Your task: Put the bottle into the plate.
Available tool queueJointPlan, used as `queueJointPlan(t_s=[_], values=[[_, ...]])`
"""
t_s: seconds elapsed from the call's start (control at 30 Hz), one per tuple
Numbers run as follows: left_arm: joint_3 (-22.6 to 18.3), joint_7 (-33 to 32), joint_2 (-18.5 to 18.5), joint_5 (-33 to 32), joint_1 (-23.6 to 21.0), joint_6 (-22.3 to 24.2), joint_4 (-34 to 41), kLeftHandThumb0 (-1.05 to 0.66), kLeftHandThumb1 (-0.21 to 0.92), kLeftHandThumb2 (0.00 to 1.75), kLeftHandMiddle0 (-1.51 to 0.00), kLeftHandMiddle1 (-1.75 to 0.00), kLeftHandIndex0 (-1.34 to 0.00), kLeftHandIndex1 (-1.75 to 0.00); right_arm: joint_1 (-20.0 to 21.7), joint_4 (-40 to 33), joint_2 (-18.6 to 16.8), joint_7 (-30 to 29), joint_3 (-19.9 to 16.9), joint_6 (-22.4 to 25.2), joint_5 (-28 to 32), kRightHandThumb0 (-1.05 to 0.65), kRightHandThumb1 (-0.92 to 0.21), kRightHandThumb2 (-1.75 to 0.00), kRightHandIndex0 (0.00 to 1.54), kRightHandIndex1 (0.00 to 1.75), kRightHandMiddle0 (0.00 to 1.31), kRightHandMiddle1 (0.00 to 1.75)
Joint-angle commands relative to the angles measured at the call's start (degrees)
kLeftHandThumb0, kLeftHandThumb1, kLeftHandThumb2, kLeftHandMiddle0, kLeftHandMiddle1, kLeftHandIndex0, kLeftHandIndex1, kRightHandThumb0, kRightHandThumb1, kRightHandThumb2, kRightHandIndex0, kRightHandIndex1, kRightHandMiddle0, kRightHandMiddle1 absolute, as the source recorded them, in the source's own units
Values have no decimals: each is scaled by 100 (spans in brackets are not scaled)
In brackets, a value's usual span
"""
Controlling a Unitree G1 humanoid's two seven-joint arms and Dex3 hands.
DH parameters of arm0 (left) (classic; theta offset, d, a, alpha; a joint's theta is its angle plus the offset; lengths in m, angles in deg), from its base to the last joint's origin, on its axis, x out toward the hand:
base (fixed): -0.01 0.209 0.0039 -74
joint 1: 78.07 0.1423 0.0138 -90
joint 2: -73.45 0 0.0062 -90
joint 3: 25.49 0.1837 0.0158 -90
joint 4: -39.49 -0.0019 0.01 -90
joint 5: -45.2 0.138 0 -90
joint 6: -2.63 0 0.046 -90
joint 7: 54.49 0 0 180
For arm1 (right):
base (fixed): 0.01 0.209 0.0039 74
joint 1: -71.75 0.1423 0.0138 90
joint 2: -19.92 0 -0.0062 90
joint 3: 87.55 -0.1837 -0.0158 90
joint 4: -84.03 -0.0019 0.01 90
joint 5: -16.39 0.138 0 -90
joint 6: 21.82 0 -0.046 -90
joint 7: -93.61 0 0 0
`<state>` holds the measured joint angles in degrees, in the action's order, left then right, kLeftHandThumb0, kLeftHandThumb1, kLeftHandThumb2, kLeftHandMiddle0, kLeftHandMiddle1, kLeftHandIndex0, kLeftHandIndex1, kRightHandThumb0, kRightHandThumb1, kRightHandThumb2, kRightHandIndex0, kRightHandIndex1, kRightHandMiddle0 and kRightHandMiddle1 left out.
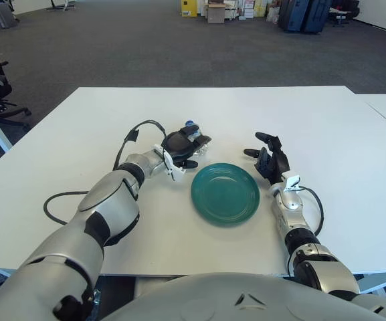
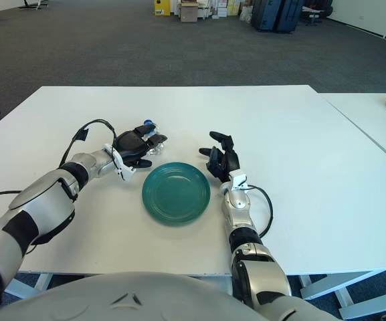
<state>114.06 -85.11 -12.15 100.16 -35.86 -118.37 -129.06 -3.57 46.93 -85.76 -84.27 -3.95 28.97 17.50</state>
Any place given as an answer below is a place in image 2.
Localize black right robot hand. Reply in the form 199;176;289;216
198;130;240;183

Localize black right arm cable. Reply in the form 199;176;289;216
246;185;274;237

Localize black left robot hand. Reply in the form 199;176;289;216
112;124;169;169

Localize chair base with casters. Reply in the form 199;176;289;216
18;0;50;10

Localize brown cardboard box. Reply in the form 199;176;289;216
180;2;199;23

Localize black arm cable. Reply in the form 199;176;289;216
0;118;126;221
246;185;274;237

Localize white plastic bag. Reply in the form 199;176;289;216
239;5;253;23

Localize blue suitcase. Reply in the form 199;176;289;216
251;0;280;33

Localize black chair at desk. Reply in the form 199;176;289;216
301;0;332;26

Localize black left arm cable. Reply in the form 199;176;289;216
0;118;126;221

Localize dark navy suitcase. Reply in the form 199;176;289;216
274;0;304;33

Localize clear bottle with blue cap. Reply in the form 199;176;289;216
144;118;165;157

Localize grey robot torso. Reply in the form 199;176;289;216
0;271;344;321

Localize green round plate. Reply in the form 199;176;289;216
141;162;211;225

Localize white table frame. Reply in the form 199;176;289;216
3;267;386;318

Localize stack of white boxes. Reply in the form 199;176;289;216
197;0;240;18

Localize yellow box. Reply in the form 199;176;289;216
152;0;172;17

